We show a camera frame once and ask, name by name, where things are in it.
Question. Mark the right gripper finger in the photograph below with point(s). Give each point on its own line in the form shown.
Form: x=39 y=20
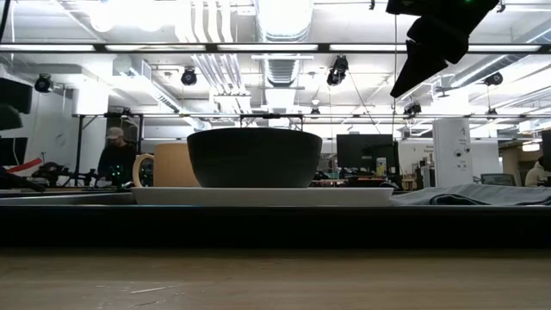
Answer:
x=417 y=69

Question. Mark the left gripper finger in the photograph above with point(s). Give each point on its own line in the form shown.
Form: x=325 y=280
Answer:
x=17 y=183

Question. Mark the grey cloth napkin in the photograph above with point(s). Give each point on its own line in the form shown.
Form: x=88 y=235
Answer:
x=495 y=194

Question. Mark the orange mug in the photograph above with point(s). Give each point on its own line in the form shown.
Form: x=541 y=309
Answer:
x=172 y=165

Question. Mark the black bowl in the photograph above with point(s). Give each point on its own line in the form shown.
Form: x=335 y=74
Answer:
x=254 y=159

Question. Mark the white round plate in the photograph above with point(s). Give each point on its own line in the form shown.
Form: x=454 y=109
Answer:
x=258 y=196

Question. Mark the black rectangular tray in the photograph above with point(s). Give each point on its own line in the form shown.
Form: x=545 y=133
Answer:
x=275 y=226

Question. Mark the black monitor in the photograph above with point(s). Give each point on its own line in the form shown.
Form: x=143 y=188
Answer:
x=363 y=153
x=13 y=150
x=15 y=94

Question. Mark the white pillar box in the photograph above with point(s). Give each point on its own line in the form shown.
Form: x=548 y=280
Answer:
x=452 y=150

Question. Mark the person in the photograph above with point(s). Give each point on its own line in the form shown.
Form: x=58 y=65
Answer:
x=536 y=176
x=116 y=159

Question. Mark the black hanging camera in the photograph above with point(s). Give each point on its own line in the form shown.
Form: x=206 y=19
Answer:
x=188 y=77
x=43 y=83
x=338 y=71
x=493 y=78
x=412 y=109

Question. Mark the black aluminium rig frame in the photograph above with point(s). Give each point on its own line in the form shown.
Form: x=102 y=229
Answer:
x=323 y=47

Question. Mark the white ventilation duct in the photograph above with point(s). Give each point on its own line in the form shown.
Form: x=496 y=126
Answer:
x=284 y=21

